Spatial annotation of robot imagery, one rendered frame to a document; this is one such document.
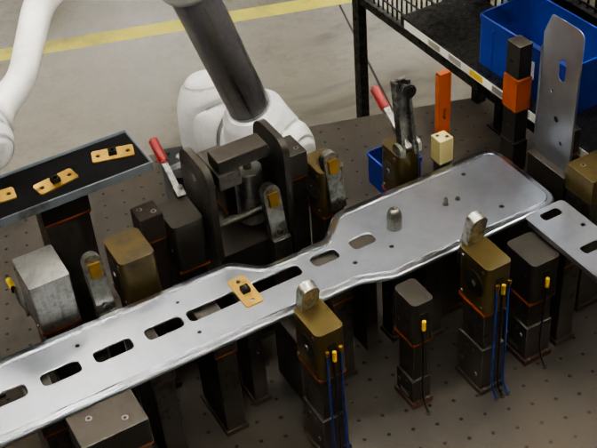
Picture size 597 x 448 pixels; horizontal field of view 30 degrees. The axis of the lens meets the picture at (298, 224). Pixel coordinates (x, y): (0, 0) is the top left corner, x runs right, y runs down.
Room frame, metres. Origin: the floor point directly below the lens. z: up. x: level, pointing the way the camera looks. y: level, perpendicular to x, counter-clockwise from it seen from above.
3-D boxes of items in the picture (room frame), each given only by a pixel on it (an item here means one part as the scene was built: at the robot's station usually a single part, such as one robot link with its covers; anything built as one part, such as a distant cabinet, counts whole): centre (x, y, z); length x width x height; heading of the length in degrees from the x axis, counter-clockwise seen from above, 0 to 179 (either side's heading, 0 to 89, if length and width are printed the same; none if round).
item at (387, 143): (1.92, -0.22, 0.87); 0.10 x 0.07 x 0.35; 27
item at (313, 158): (1.86, -0.06, 0.88); 0.11 x 0.07 x 0.37; 27
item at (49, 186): (1.74, 0.46, 1.17); 0.08 x 0.04 x 0.01; 126
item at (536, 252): (1.61, -0.46, 0.84); 0.12 x 0.07 x 0.28; 27
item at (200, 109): (2.33, 0.19, 0.89); 0.18 x 0.16 x 0.22; 46
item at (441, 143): (1.91, -0.32, 0.88); 0.04 x 0.04 x 0.37; 27
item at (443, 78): (1.94, -0.33, 0.95); 0.03 x 0.01 x 0.50; 117
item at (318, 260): (1.63, -0.05, 0.84); 0.12 x 0.05 x 0.29; 27
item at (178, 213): (1.73, 0.24, 0.89); 0.12 x 0.07 x 0.38; 27
